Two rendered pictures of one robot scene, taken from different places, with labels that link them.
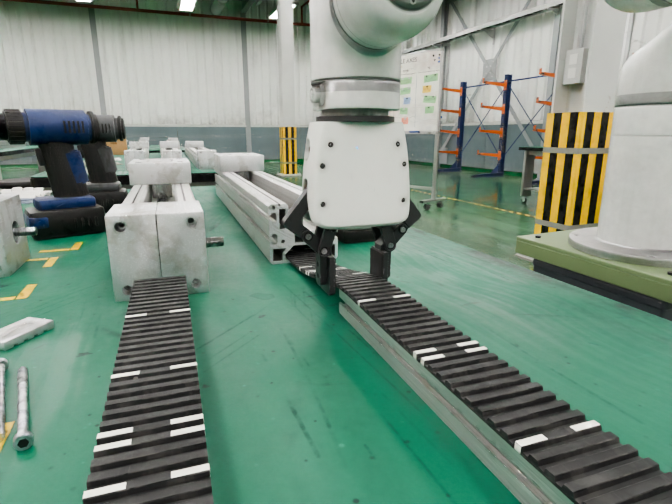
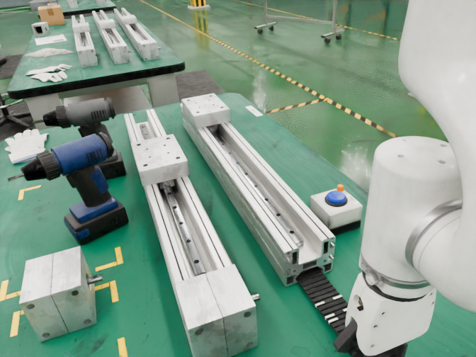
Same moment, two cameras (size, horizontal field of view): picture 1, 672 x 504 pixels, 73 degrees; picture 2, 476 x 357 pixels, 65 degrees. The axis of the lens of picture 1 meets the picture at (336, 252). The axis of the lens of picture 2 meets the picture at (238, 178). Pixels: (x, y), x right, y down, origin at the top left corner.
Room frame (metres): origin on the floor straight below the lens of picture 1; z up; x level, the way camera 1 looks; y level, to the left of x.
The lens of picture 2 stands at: (0.15, 0.15, 1.31)
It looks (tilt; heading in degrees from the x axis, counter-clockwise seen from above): 32 degrees down; 2
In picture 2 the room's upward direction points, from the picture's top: 5 degrees counter-clockwise
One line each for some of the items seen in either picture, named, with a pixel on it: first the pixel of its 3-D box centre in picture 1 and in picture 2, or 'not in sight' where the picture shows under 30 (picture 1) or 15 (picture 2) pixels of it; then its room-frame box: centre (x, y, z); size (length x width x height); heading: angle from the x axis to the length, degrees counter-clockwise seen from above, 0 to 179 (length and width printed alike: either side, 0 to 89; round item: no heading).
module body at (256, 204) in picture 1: (255, 196); (234, 163); (1.01, 0.18, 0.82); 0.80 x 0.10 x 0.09; 20
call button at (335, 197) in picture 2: not in sight; (336, 198); (0.79, -0.04, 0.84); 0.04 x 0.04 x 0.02
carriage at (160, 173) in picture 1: (161, 177); (159, 163); (0.95, 0.36, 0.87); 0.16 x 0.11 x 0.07; 20
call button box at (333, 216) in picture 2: (352, 220); (331, 212); (0.79, -0.03, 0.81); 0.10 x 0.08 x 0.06; 110
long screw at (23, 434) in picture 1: (22, 401); not in sight; (0.27, 0.21, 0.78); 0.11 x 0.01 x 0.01; 34
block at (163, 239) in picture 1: (171, 246); (223, 312); (0.53, 0.20, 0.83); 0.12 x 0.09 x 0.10; 110
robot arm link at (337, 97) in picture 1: (353, 100); (396, 264); (0.46, -0.02, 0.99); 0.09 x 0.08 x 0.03; 110
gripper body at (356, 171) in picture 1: (354, 166); (389, 300); (0.46, -0.02, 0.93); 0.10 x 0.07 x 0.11; 110
